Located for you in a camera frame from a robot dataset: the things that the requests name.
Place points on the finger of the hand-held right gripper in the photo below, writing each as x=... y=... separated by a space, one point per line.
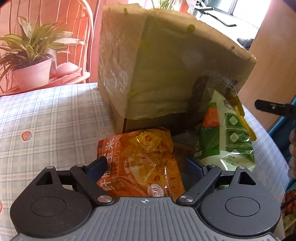
x=270 y=107

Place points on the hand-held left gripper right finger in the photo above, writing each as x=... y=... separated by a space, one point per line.
x=193 y=169

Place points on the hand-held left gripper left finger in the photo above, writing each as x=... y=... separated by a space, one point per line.
x=98 y=165

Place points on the orange snack bag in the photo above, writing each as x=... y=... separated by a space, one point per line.
x=143 y=162

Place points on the brown cardboard box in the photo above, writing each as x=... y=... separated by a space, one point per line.
x=118 y=58

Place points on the person's right hand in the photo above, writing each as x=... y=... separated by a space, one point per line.
x=293 y=160

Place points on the wooden board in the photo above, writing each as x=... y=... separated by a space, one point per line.
x=272 y=69

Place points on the green and white snack bag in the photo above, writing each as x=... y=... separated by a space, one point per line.
x=222 y=129

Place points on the plaid bed sheet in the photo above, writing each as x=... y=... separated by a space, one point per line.
x=46 y=129

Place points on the window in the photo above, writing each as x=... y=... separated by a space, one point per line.
x=245 y=7

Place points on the exercise bike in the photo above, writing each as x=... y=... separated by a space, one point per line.
x=208 y=10

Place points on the printed backdrop cloth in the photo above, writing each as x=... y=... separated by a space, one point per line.
x=34 y=46

